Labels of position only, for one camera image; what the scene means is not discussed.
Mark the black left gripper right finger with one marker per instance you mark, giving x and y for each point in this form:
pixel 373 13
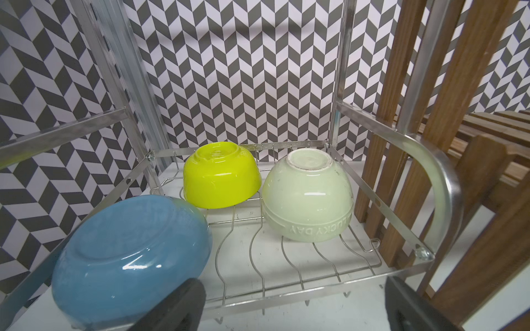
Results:
pixel 406 310

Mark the pale green ceramic bowl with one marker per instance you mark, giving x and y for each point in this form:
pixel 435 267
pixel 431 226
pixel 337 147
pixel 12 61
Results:
pixel 307 197

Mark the metal dish rack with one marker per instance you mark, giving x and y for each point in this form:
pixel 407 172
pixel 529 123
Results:
pixel 447 217

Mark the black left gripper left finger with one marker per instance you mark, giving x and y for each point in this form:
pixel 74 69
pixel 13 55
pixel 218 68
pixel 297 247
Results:
pixel 181 310

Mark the lime green bowl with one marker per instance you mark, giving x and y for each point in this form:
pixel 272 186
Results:
pixel 220 175

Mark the blue ceramic bowl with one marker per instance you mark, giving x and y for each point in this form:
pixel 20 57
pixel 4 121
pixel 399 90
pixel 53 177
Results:
pixel 124 260

